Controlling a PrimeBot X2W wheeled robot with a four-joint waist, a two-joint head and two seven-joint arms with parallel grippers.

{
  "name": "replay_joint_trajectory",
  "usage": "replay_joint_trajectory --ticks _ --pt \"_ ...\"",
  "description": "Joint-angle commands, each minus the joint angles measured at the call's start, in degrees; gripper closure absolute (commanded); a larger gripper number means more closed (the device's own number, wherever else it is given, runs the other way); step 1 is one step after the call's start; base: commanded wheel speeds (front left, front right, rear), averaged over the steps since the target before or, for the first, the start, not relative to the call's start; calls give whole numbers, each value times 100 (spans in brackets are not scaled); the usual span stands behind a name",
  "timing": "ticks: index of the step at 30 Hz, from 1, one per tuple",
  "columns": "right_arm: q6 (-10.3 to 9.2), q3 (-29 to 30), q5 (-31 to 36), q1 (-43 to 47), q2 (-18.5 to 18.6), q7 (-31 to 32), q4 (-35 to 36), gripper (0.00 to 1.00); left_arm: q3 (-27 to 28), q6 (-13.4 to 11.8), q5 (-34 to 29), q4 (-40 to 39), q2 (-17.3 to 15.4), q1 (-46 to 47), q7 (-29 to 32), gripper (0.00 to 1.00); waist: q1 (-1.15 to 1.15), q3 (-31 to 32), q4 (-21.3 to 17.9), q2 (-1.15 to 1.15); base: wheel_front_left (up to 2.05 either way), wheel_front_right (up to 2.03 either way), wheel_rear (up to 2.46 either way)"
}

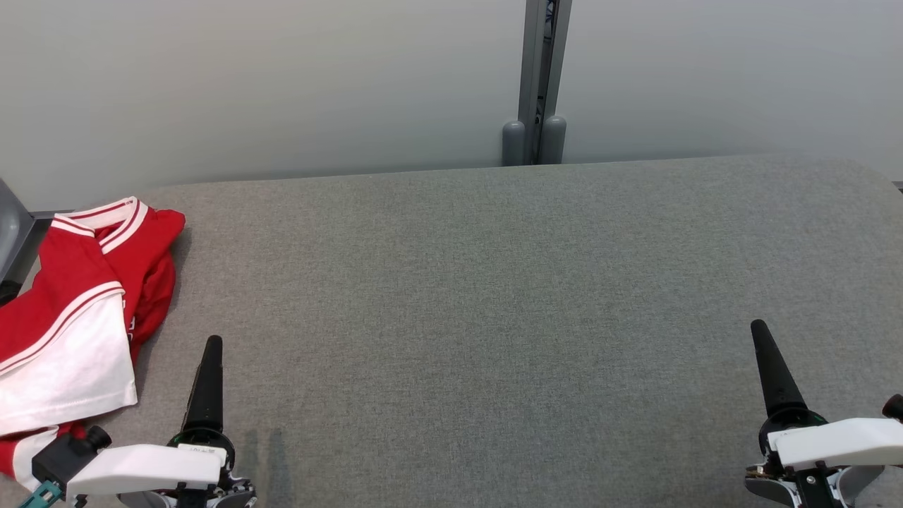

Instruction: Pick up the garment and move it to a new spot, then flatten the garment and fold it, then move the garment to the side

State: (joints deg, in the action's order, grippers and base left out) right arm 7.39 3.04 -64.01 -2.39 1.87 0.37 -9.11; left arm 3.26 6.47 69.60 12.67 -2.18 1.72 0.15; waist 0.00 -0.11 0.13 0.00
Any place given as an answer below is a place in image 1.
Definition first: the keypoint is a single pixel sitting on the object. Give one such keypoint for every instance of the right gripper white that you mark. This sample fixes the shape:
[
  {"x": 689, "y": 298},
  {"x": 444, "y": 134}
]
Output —
[{"x": 839, "y": 444}]

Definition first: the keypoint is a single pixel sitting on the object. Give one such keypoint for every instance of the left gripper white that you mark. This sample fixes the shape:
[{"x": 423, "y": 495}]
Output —
[{"x": 148, "y": 469}]

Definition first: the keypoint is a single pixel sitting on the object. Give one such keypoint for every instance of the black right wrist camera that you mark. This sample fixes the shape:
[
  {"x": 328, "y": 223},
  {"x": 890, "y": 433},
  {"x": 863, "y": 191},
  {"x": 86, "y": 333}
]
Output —
[{"x": 894, "y": 408}]

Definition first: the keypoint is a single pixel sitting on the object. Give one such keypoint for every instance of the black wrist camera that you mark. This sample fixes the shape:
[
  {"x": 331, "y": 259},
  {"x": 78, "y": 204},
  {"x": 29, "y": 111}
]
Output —
[
  {"x": 894, "y": 408},
  {"x": 60, "y": 455}
]

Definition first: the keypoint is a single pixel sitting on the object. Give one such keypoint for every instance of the red white-sleeved Bulls jersey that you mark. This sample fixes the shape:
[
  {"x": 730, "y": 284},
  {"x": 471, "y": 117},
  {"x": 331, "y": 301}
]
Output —
[{"x": 63, "y": 367}]

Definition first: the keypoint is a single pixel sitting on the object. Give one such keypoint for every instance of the grey metal partition post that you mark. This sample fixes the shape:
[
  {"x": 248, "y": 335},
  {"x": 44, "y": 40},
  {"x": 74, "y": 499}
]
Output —
[{"x": 536, "y": 70}]

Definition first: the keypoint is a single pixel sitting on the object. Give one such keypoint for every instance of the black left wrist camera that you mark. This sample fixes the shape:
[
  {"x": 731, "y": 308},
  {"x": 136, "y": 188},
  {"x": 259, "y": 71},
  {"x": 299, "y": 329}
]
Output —
[{"x": 60, "y": 455}]

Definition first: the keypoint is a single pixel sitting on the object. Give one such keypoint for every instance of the grey rounded furniture piece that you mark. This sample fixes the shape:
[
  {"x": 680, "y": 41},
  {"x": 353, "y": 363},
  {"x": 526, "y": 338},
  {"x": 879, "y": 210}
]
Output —
[{"x": 13, "y": 226}]

